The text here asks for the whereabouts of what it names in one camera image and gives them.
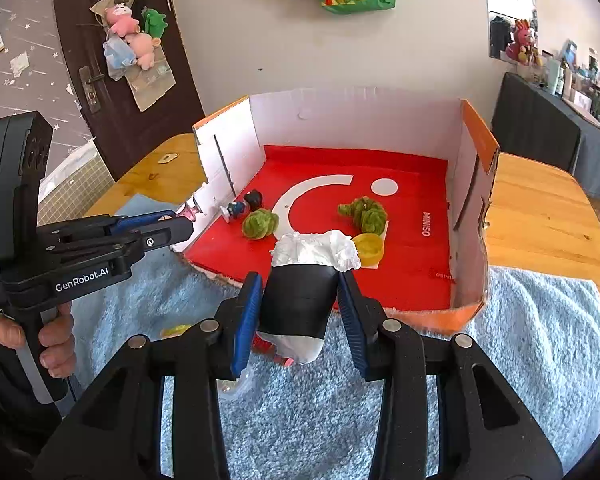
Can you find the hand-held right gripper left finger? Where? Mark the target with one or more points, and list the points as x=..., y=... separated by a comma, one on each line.
x=247, y=325

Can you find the pink plush toy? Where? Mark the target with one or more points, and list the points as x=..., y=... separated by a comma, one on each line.
x=142, y=47
x=121, y=19

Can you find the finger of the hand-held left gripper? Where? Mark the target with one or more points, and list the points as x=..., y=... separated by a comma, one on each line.
x=165, y=235
x=140, y=220

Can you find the light blue fluffy blanket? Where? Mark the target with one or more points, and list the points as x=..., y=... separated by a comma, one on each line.
x=305, y=420

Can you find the red paper liner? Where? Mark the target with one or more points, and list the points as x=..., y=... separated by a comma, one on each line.
x=410, y=210

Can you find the green yarn ball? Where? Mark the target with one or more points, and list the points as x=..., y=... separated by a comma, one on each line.
x=365, y=212
x=260, y=223

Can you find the green plush toy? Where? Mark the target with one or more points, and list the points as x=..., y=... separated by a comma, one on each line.
x=155, y=22

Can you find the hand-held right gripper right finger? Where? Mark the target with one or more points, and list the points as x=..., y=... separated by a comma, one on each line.
x=352, y=330

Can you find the pink dragon plush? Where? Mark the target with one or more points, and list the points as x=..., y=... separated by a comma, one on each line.
x=522, y=40

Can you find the blue face mask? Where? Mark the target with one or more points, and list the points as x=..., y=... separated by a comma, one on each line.
x=117, y=57

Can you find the black-haired doll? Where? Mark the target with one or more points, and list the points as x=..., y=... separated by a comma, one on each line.
x=252, y=200

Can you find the person's left hand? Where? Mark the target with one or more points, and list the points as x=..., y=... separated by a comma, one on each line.
x=57, y=350

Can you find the orange cardboard box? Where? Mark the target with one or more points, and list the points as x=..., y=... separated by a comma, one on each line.
x=475, y=240

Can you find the dark brown door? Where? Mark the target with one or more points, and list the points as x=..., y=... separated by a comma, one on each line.
x=175, y=90

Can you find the clear plastic box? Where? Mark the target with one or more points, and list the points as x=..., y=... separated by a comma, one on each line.
x=235, y=387

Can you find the person's left forearm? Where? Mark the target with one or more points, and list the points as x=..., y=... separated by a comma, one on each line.
x=5, y=400

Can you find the small wooden tag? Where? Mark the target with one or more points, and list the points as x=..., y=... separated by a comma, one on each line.
x=166, y=158

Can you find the black roll with white paper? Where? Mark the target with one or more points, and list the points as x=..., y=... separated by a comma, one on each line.
x=295, y=300

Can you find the clear plastic package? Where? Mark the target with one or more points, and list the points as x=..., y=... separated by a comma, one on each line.
x=152, y=87

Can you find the cloth-covered side table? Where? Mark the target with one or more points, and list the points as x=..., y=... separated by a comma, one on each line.
x=540, y=130

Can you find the clutter of bottles and jars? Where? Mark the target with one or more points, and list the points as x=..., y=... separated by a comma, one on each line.
x=580, y=85

